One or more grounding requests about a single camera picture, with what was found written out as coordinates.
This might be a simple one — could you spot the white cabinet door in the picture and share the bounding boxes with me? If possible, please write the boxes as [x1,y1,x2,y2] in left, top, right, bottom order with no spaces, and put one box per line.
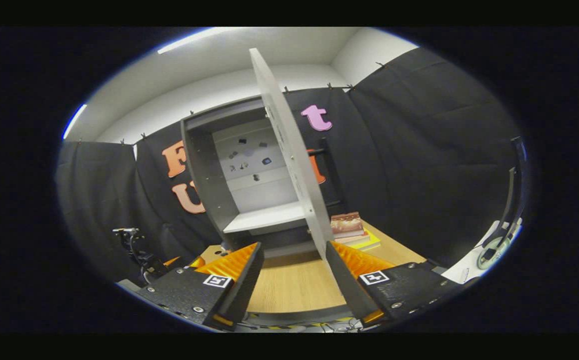
[248,47,344,261]

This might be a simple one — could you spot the brown patterned book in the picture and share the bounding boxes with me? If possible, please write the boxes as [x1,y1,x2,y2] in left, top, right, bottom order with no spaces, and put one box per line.
[330,211,365,237]

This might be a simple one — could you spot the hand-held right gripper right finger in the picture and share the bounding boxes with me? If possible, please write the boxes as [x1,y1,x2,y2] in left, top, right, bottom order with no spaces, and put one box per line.
[325,240,463,325]

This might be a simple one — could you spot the round grey ring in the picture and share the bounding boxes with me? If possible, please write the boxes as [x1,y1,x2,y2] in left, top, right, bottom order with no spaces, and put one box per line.
[477,236,511,271]

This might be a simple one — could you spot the pink book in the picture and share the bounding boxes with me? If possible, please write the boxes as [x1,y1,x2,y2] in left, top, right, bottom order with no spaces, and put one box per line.
[334,232,369,245]

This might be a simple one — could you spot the yellow book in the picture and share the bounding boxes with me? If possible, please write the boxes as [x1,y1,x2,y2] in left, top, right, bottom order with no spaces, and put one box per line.
[349,229,381,251]

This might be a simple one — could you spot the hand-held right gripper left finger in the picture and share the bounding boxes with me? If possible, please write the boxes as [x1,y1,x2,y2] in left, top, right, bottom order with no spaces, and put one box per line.
[137,241,265,331]

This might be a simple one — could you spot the grey cabinet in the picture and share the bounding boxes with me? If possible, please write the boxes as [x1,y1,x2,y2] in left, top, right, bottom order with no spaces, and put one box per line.
[180,95,320,258]

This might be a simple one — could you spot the white flat object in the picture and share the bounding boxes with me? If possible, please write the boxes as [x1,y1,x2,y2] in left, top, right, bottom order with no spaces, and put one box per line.
[442,220,523,285]

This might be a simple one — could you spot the ceiling strip light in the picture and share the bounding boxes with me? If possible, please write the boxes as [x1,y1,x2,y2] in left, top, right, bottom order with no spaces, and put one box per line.
[62,104,88,140]

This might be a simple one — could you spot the black backdrop cloth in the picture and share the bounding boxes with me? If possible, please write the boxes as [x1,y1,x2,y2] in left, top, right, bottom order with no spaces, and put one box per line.
[54,47,533,281]

